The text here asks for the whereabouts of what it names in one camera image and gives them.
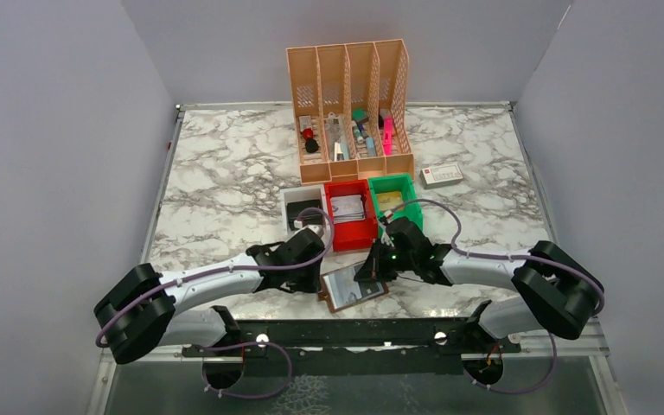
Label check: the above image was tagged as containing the gold credit card stack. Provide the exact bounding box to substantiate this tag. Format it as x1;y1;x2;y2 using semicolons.
375;191;404;214

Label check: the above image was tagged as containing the black metal base rail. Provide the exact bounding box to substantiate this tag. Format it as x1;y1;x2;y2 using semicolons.
182;317;520;377

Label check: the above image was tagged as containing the peach plastic file organizer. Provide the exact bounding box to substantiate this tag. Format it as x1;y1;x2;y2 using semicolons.
286;39;415;185

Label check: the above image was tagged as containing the white plastic bin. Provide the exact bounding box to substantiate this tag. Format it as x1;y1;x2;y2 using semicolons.
280;185;331;253

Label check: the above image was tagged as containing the teal eraser block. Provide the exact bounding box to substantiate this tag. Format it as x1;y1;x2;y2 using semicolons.
351;109;369;124

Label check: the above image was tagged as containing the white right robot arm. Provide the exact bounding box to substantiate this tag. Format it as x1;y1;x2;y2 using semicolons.
354;217;604;343

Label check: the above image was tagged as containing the red plastic bin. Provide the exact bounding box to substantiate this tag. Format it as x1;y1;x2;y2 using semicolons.
323;180;379;252

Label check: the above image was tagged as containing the silver VIP card stack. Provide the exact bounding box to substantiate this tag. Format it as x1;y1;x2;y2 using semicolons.
329;195;366;224

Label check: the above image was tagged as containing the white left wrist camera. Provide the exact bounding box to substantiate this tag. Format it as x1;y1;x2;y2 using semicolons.
305;225;328;242

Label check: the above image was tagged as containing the white stapler tool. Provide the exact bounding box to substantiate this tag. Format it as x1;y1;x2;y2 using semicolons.
334;142;346;161

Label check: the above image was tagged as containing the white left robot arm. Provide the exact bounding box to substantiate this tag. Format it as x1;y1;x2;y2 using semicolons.
93;225;329;364

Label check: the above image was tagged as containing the black round object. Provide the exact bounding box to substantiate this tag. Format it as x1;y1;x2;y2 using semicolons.
304;138;320;154

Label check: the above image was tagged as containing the small white label box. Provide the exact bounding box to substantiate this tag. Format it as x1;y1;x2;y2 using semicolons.
419;163;464;189

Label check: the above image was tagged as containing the green plastic bin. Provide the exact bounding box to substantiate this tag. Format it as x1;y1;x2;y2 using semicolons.
368;174;423;228

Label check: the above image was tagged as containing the brown leather card holder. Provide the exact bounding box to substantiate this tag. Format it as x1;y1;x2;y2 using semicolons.
317;262;389;313

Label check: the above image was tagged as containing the black card stack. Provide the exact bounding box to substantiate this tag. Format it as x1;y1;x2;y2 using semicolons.
284;199;324;231

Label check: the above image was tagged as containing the pink marker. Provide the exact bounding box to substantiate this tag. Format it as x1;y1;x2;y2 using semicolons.
382;116;394;156

